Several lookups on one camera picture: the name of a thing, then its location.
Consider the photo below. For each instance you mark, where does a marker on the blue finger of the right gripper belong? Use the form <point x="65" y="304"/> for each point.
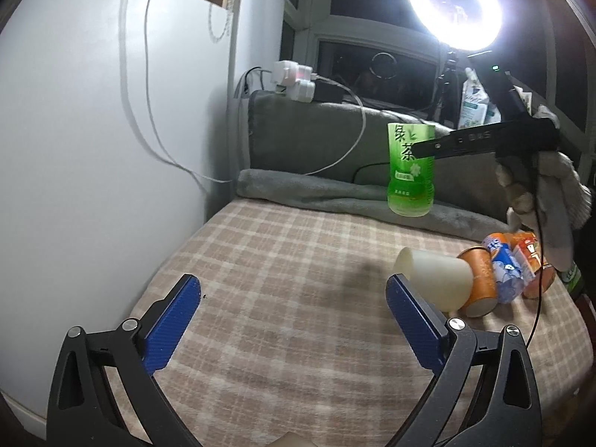
<point x="467" y="141"/>

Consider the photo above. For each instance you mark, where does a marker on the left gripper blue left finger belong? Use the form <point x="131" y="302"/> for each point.
<point x="82" y="410"/>

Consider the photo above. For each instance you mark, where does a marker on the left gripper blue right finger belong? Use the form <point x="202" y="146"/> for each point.
<point x="504" y="409"/>

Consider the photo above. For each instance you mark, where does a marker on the green tea bottle cup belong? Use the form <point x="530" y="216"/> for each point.
<point x="410" y="191"/>

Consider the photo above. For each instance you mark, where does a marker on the orange patterned paper cup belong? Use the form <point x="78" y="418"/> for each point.
<point x="483" y="296"/>

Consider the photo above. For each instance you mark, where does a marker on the orange red juice cup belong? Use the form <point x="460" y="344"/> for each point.
<point x="538" y="274"/>

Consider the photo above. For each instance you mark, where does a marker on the white paper cup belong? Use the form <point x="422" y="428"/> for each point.
<point x="444" y="281"/>

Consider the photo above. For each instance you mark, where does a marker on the white gloved right hand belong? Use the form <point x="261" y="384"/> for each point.
<point x="560" y="210"/>

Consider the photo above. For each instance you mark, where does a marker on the white refill pouch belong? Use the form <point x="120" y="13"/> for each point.
<point x="493" y="114"/>
<point x="474" y="102"/>

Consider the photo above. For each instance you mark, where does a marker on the black tripod stand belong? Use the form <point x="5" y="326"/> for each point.
<point x="445" y="103"/>

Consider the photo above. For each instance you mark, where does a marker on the grey rolled blanket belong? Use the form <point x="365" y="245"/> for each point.
<point x="318" y="194"/>

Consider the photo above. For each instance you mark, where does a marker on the white power strip with plugs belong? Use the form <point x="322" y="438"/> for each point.
<point x="300" y="84"/>

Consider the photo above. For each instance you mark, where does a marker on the plaid beige bed cover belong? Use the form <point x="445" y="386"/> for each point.
<point x="293" y="333"/>

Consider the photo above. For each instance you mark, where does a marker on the bright ring light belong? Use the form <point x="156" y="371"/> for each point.
<point x="466" y="25"/>

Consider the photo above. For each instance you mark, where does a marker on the white window frame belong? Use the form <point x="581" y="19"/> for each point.
<point x="381" y="50"/>

